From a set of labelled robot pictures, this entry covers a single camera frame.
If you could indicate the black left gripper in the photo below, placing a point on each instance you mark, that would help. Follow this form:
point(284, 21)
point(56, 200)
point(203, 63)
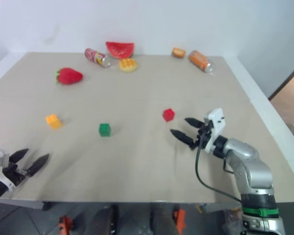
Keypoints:
point(12, 172)

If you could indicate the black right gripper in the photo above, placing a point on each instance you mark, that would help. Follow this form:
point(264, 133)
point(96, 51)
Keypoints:
point(203, 134)

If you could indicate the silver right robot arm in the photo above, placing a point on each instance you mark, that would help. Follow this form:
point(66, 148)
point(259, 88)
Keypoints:
point(254, 166)

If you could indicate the red cube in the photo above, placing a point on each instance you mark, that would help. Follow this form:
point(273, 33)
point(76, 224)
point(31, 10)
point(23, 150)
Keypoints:
point(168, 115)

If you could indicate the orange-yellow cube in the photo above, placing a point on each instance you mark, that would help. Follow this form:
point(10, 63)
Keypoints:
point(54, 122)

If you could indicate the beige table mat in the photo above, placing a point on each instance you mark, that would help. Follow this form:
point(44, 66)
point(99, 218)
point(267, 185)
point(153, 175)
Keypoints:
point(137, 98)

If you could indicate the orange drink can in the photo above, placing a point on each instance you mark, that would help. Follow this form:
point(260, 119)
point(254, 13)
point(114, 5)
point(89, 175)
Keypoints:
point(199, 60)

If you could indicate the orange black object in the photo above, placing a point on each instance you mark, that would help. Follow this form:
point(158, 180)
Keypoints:
point(180, 221)
point(65, 225)

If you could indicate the small orange toy bread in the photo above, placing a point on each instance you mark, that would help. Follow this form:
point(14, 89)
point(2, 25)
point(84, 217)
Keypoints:
point(178, 52)

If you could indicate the green cube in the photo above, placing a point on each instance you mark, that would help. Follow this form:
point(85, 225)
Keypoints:
point(105, 130)

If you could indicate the yellow toy waffle bread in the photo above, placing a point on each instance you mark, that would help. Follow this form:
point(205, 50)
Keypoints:
point(128, 65)

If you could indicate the red toy strawberry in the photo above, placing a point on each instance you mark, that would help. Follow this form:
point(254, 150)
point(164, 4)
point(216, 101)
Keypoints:
point(69, 76)

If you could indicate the toy watermelon slice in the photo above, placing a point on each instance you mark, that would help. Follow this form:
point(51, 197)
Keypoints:
point(120, 50)

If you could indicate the red drink can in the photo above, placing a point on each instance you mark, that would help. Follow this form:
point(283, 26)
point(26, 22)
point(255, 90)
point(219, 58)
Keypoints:
point(96, 56)

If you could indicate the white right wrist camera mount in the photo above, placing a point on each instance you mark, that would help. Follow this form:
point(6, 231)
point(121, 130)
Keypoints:
point(218, 122)

